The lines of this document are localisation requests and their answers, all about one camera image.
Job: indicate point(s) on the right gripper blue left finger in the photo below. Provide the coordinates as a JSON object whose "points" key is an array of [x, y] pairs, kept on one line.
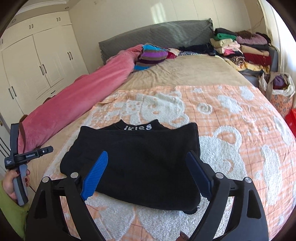
{"points": [[92, 179]]}

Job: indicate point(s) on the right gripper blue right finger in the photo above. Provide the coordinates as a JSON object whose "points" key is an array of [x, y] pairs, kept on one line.
{"points": [[201, 173]]}

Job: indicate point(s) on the black JKISS sweatshirt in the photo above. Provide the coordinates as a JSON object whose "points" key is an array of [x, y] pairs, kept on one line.
{"points": [[146, 163]]}

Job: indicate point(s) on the green sleeve forearm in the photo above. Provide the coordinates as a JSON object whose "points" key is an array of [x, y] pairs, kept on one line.
{"points": [[16, 215]]}

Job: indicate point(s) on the dark clothes near headboard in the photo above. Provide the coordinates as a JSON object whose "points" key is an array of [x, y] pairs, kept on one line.
{"points": [[200, 49]]}

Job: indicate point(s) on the pile of folded clothes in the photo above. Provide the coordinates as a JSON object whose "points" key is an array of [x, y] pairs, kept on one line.
{"points": [[243, 50]]}

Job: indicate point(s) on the left hand red nails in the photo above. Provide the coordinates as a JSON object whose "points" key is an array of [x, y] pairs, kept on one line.
{"points": [[7, 183]]}

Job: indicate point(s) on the orange white teddy blanket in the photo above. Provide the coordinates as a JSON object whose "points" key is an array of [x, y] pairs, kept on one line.
{"points": [[241, 134]]}

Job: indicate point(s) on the pink plush blanket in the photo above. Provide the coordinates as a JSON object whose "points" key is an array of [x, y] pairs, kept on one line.
{"points": [[75, 100]]}

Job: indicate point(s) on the red plastic bag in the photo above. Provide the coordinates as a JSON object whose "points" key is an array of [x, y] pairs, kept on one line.
{"points": [[290, 119]]}

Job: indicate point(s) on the white wardrobe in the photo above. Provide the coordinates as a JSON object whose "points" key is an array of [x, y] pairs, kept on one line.
{"points": [[39, 58]]}

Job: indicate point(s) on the beige bed sheet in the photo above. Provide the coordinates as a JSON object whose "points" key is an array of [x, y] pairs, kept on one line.
{"points": [[192, 70]]}

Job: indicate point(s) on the floral fabric bag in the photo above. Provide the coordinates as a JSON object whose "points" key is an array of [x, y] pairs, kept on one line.
{"points": [[279, 89]]}

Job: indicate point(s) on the striped colourful pillow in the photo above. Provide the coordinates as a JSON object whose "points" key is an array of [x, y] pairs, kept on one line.
{"points": [[150, 55]]}

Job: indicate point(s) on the grey quilted headboard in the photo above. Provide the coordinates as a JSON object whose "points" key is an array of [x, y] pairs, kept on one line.
{"points": [[169, 34]]}

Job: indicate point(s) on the white curtain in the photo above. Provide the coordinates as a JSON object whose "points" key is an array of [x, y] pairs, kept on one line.
{"points": [[281, 38]]}

